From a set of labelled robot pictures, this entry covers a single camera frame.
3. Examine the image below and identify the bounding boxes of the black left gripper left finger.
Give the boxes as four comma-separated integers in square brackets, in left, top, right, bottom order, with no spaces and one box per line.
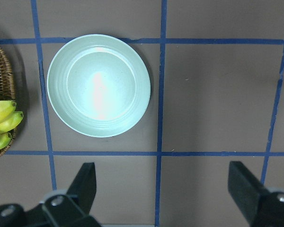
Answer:
[0,163,101,227]

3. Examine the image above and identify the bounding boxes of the yellow banana bunch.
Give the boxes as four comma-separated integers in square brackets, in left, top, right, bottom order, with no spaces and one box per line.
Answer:
[0,100,24,150]

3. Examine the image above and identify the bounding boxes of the light green plate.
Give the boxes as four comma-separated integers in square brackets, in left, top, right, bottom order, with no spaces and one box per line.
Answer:
[47,34,151,138]

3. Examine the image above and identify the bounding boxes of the brown wicker basket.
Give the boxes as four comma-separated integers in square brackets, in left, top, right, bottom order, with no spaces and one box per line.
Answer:
[0,47,17,157]

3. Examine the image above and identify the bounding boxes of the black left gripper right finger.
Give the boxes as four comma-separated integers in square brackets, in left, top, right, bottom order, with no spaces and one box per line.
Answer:
[228,161,284,227]

